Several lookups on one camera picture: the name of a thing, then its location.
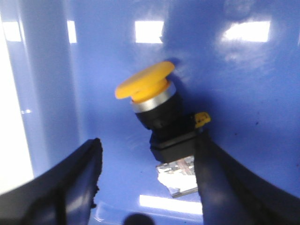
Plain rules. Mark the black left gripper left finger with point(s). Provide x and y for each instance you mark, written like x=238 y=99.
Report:
x=64 y=195

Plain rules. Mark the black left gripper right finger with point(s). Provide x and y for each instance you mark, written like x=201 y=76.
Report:
x=233 y=195

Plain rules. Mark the yellow mushroom push button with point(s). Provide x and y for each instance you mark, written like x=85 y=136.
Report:
x=159 y=107

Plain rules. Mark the blue plastic bin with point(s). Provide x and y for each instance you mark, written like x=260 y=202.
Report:
x=237 y=60

